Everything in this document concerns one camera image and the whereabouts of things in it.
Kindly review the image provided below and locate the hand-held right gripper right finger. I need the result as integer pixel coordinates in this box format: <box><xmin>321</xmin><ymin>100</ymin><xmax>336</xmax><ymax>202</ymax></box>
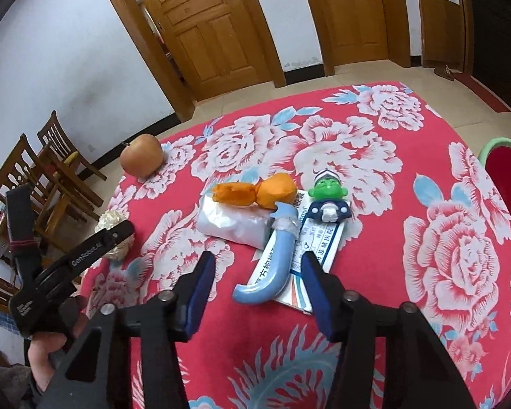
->
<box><xmin>301</xmin><ymin>251</ymin><xmax>480</xmax><ymax>409</ymax></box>

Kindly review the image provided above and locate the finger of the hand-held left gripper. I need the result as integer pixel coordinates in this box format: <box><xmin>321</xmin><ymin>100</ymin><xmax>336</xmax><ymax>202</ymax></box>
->
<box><xmin>5</xmin><ymin>183</ymin><xmax>42</xmax><ymax>292</ymax></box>
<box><xmin>36</xmin><ymin>220</ymin><xmax>137</xmax><ymax>292</ymax></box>

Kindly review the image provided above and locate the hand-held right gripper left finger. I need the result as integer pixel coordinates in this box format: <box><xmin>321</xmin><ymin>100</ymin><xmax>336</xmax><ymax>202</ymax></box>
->
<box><xmin>36</xmin><ymin>251</ymin><xmax>217</xmax><ymax>409</ymax></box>

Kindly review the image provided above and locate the white tissue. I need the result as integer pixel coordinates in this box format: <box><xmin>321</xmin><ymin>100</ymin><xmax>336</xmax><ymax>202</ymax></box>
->
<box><xmin>97</xmin><ymin>209</ymin><xmax>130</xmax><ymax>261</ymax></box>

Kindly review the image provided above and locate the blue curved plastic handle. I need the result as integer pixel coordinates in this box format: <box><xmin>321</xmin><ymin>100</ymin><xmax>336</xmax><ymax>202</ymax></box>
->
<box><xmin>232</xmin><ymin>202</ymin><xmax>302</xmax><ymax>307</ymax></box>

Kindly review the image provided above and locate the person's left hand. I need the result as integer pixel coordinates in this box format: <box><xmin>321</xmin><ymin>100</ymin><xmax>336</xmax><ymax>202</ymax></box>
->
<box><xmin>28</xmin><ymin>297</ymin><xmax>90</xmax><ymax>388</ymax></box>

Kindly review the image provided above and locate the wooden chair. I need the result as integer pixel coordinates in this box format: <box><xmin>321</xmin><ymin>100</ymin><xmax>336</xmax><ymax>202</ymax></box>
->
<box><xmin>0</xmin><ymin>134</ymin><xmax>103</xmax><ymax>252</ymax></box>
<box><xmin>37</xmin><ymin>111</ymin><xmax>108</xmax><ymax>188</ymax></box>

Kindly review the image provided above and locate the white blue medicine box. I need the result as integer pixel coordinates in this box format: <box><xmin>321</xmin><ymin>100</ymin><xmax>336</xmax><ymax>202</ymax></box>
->
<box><xmin>246</xmin><ymin>187</ymin><xmax>345</xmax><ymax>316</ymax></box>

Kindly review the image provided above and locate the white plastic packet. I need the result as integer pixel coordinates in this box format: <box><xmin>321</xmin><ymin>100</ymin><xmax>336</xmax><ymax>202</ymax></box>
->
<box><xmin>198</xmin><ymin>194</ymin><xmax>270</xmax><ymax>248</ymax></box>

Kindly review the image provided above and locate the red yellow apple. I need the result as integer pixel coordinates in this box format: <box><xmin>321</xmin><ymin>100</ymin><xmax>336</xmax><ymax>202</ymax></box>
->
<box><xmin>120</xmin><ymin>134</ymin><xmax>163</xmax><ymax>177</ymax></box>

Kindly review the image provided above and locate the green toy figure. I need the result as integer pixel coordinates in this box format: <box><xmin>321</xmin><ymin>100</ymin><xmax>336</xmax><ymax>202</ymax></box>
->
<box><xmin>309</xmin><ymin>169</ymin><xmax>352</xmax><ymax>223</ymax></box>

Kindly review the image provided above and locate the orange twisted wrapper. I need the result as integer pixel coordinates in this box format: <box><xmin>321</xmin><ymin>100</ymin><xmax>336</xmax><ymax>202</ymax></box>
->
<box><xmin>212</xmin><ymin>172</ymin><xmax>298</xmax><ymax>210</ymax></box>

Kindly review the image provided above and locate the red floral tablecloth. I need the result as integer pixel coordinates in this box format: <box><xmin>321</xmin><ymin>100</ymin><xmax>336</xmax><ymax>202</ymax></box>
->
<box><xmin>79</xmin><ymin>80</ymin><xmax>511</xmax><ymax>409</ymax></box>

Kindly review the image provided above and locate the red stool with green rim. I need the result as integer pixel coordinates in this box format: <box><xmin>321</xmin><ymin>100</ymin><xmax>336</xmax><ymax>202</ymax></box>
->
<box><xmin>479</xmin><ymin>136</ymin><xmax>511</xmax><ymax>239</ymax></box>

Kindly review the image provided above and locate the wooden panel door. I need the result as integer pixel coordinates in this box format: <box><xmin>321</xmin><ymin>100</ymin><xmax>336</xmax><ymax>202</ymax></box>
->
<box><xmin>123</xmin><ymin>0</ymin><xmax>258</xmax><ymax>90</ymax></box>

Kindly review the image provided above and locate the red doormat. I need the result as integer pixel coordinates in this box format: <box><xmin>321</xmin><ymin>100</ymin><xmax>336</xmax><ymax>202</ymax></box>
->
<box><xmin>451</xmin><ymin>72</ymin><xmax>511</xmax><ymax>113</ymax></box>

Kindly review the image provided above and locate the dark metal door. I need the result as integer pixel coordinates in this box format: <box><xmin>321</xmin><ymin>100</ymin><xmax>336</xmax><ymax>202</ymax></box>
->
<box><xmin>453</xmin><ymin>0</ymin><xmax>511</xmax><ymax>113</ymax></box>

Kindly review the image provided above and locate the wooden door frame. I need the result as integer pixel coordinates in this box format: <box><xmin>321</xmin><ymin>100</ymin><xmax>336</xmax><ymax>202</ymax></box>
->
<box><xmin>93</xmin><ymin>0</ymin><xmax>287</xmax><ymax>122</ymax></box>
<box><xmin>296</xmin><ymin>0</ymin><xmax>411</xmax><ymax>78</ymax></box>

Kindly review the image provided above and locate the wooden door with metal handle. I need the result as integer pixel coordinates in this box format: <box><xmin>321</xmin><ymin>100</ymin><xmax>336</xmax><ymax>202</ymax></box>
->
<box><xmin>313</xmin><ymin>0</ymin><xmax>389</xmax><ymax>65</ymax></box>

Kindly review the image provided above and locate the wooden wall panel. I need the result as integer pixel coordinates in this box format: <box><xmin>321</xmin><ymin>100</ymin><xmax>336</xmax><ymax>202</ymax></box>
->
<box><xmin>417</xmin><ymin>0</ymin><xmax>467</xmax><ymax>69</ymax></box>

